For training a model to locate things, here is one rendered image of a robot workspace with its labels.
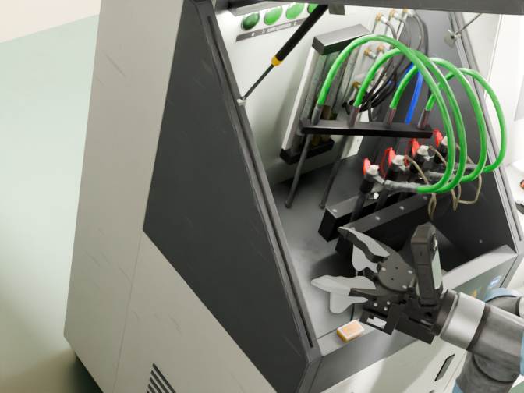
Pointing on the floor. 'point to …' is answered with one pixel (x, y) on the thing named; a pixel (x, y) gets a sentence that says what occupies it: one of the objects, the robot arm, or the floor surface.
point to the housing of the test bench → (117, 174)
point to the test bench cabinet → (181, 338)
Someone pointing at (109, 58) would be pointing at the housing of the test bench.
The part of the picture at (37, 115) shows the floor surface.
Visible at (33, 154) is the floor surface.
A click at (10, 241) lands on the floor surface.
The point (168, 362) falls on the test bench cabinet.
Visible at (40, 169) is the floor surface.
